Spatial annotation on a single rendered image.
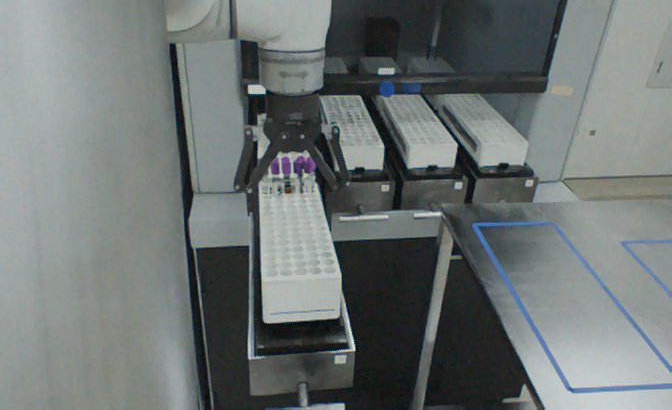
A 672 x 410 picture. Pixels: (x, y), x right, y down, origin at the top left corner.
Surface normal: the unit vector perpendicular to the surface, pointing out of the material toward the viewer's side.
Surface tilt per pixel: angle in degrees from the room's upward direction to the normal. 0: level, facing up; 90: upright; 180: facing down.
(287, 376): 90
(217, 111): 90
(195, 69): 90
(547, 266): 0
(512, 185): 90
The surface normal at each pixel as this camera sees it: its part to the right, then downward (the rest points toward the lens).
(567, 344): 0.04, -0.86
